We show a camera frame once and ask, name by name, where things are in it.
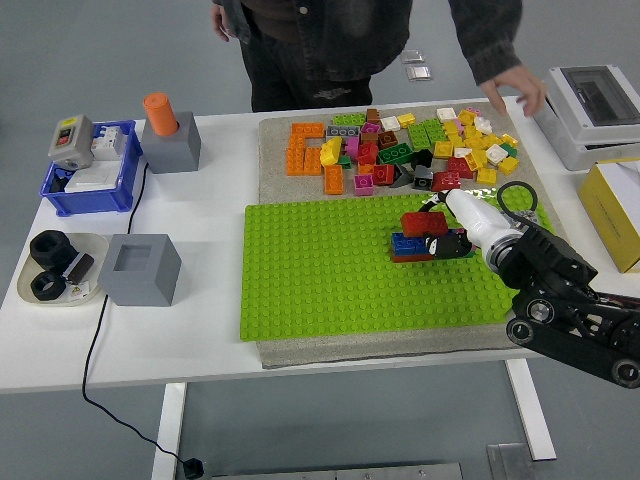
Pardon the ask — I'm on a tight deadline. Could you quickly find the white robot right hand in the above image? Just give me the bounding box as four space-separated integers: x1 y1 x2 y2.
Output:
418 188 524 261

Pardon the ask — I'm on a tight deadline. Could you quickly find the person's right hand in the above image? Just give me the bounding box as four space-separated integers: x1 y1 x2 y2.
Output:
210 3 236 42

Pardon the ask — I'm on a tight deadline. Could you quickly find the person's left hand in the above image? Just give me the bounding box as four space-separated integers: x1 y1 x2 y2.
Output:
480 64 547 120

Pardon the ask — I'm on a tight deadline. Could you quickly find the large red toy brick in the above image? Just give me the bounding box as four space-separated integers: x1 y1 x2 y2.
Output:
399 211 450 238

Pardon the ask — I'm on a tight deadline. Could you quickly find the long blue toy brick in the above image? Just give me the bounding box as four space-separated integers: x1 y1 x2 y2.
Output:
391 232 429 257

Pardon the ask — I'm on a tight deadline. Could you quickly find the green studded baseplate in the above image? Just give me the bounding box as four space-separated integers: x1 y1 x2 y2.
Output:
238 191 557 344

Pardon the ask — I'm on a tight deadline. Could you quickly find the white distribution box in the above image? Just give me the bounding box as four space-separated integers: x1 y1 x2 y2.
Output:
533 64 640 172

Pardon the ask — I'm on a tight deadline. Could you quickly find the person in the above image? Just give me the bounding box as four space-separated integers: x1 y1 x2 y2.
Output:
209 0 547 120

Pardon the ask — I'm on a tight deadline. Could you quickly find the orange cylinder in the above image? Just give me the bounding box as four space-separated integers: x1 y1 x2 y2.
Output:
142 92 180 137

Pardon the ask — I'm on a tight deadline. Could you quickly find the yellow cardboard box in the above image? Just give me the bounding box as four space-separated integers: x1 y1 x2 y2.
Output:
578 158 640 274

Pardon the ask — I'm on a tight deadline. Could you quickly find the grey-brown foam mat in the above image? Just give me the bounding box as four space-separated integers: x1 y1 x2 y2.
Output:
257 102 571 370

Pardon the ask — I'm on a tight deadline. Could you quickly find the grey block with round hole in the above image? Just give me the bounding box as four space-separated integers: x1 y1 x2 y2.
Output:
141 112 202 175

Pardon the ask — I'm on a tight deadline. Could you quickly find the white circuit breaker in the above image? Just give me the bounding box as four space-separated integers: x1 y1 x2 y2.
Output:
89 124 124 161

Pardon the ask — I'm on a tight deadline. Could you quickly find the white table leg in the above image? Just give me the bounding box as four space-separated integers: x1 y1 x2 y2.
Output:
151 382 189 480
504 358 558 461

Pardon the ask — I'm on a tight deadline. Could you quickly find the blue plastic bin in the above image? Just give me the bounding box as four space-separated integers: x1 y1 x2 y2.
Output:
39 119 144 217

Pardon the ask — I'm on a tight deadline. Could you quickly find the black part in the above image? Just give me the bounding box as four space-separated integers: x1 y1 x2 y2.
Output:
49 167 76 194

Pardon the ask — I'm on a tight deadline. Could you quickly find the small grey metal plate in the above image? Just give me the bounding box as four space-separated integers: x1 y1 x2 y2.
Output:
487 442 531 480

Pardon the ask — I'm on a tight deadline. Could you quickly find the cream tray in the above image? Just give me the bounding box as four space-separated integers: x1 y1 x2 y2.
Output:
17 232 110 306

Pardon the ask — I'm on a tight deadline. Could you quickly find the grey block with square hole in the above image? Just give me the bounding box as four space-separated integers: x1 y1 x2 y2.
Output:
97 233 182 307

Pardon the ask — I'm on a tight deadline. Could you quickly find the dark brown roll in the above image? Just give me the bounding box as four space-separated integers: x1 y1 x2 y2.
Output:
62 252 96 282

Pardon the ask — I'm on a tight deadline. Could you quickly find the large black nut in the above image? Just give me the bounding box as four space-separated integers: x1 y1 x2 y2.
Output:
29 229 75 266

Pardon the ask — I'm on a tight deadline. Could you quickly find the long grey metal plate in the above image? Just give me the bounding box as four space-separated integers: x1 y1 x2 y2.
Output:
209 462 464 480

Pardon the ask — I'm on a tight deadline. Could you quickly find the small black nut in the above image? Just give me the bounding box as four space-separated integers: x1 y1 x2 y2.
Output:
30 272 66 303

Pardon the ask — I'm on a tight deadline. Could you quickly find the grey push-button switch box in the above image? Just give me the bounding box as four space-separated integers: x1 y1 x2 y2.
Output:
47 114 95 169

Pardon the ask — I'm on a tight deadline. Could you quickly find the black cord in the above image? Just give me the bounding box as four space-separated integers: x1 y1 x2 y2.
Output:
81 159 194 464

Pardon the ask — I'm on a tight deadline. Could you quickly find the white wall switch plate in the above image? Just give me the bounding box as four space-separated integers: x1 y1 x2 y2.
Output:
64 167 117 194

